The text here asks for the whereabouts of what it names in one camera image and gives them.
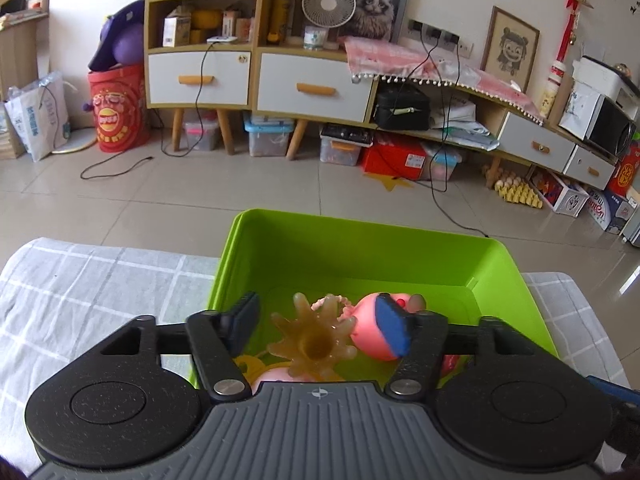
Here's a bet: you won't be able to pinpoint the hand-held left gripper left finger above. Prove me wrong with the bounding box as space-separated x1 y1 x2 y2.
97 290 262 405

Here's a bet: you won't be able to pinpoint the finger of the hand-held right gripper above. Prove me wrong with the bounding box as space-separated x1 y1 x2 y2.
585 375 632 404

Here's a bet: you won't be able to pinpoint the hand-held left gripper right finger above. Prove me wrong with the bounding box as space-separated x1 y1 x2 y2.
374 292 546 403

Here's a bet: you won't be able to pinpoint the pink capsule pig toy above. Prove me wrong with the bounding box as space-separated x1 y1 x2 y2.
347 292 428 361

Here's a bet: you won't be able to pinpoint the yellow toy pot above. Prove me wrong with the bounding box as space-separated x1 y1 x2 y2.
232 352 288 376

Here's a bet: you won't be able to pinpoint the brown toy octopus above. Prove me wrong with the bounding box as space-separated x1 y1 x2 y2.
270 292 358 388

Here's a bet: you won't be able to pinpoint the green biscuit box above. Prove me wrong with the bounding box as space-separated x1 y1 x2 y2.
187 208 558 396

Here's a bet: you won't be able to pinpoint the yellow floor star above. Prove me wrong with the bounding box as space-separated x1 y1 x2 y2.
362 171 413 193

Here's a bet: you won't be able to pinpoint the grey checked blanket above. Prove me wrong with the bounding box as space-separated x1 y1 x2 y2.
0 237 640 471

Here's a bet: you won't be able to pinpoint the clear storage box pastel contents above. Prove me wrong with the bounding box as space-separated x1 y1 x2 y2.
422 142 463 183

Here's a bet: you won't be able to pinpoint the red flat box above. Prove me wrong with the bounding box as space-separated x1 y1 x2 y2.
361 132 431 181

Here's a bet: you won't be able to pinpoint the white blue printed box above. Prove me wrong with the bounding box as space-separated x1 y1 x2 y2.
585 187 636 233

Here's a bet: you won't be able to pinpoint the clear storage box blue lid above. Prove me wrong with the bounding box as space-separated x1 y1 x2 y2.
243 115 296 158

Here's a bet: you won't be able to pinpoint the yellow egg tray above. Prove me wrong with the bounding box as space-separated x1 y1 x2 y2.
494 170 543 209

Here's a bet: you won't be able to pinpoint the wooden cabinet with drawers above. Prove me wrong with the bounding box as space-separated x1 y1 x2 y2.
372 75 618 193

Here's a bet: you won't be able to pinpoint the clear storage box pink contents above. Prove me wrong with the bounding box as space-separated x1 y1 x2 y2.
182 112 221 152

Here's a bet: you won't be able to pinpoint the white box red print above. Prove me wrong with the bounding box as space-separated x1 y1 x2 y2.
527 166 591 218

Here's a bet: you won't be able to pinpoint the wooden shelf cabinet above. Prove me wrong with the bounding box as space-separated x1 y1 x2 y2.
144 0 258 156
255 0 378 162

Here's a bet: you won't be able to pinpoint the black flat device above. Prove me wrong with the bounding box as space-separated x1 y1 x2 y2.
320 122 375 147

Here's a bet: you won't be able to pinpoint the red gold box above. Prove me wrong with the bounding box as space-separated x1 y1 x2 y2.
606 142 640 198

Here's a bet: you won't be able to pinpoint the pile of papers and bags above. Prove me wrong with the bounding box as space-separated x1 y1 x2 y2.
429 92 501 153

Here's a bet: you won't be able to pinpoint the black bag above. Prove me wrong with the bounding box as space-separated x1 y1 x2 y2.
374 82 432 131

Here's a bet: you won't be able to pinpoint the small white stand drawer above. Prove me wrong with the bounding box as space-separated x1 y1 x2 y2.
565 146 616 191

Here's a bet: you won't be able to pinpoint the large white stand drawer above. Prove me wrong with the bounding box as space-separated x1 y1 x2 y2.
497 112 576 173

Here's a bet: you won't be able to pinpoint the round white floor base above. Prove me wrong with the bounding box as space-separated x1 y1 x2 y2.
50 135 98 155

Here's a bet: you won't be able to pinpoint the red printed bucket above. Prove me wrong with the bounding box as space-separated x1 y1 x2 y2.
87 62 151 153

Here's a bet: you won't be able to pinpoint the black microwave oven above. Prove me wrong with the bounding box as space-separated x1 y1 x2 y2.
587 95 637 156

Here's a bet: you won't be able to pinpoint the pink checked cloth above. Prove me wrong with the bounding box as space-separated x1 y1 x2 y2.
344 36 546 123

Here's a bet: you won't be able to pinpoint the pale tall bottle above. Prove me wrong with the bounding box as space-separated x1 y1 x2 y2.
539 57 566 118

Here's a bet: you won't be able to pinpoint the white paper bag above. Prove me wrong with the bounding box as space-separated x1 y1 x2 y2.
4 71 72 163

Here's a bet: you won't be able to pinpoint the patterned cup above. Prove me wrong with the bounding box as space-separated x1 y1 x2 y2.
302 26 330 51

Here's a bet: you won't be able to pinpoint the yellow round shelf object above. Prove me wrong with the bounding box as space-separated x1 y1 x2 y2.
192 9 223 43

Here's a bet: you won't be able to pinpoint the white shelf carton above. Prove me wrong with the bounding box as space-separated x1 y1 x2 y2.
163 7 193 48

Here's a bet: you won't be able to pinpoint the framed cartoon picture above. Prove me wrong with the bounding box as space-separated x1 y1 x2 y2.
481 6 541 93

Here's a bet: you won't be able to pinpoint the purple plush toy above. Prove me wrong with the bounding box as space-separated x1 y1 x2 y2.
87 0 147 73

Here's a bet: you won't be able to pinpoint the white appliance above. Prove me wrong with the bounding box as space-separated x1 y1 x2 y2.
572 56 638 106

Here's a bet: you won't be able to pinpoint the framed cat picture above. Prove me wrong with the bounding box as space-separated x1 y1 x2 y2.
342 0 411 43

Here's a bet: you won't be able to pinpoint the small white desk fan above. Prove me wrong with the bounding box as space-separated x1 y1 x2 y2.
301 0 357 43

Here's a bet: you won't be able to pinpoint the wooden desk shelf unit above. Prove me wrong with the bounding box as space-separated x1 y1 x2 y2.
0 0 53 161

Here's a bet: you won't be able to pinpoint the red hanging ornament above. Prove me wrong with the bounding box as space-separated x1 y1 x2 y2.
547 0 596 86

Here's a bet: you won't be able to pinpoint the beige beaded toy string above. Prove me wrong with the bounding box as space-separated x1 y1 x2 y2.
311 294 357 323

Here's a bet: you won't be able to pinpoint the clear storage box orange handle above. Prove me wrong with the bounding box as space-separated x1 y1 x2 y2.
319 136 362 167

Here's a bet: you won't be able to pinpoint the black floor cable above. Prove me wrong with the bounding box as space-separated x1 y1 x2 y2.
80 157 153 181

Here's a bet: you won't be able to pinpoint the white drawer orange handle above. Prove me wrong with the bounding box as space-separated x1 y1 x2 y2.
257 53 373 123
147 51 251 107

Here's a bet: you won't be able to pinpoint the wall socket strip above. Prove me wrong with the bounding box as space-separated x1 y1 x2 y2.
407 19 473 58

